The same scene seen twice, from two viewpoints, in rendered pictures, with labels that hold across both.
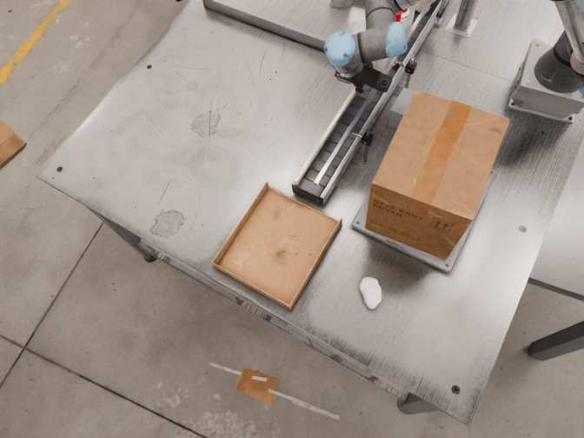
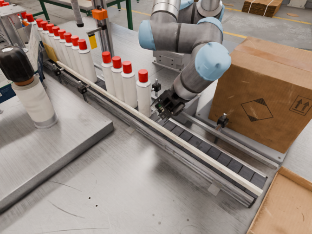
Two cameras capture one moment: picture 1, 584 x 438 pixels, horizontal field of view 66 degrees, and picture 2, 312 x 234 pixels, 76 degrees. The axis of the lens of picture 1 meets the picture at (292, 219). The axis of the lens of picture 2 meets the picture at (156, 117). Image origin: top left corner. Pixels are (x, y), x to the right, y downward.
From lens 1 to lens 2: 1.14 m
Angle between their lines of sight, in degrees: 50
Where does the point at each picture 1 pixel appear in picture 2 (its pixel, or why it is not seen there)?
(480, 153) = (279, 48)
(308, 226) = (288, 200)
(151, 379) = not seen: outside the picture
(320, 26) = (65, 140)
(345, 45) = (221, 48)
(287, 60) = (79, 183)
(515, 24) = (124, 58)
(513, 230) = not seen: hidden behind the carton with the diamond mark
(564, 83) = not seen: hidden behind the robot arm
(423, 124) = (258, 62)
